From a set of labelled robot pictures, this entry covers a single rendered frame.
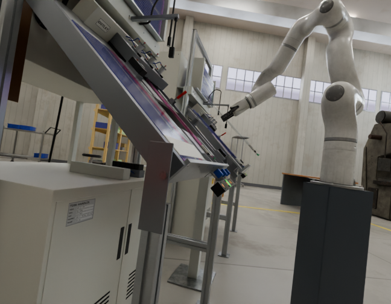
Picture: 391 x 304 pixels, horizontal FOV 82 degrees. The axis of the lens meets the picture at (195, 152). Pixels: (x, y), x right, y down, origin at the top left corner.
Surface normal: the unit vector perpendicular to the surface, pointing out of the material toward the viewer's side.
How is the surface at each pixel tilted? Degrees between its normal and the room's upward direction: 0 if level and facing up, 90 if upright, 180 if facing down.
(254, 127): 90
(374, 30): 90
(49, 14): 90
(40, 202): 90
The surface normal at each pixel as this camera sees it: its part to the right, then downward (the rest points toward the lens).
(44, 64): 0.96, 0.11
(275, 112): 0.07, -0.03
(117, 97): -0.26, -0.07
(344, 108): -0.47, 0.53
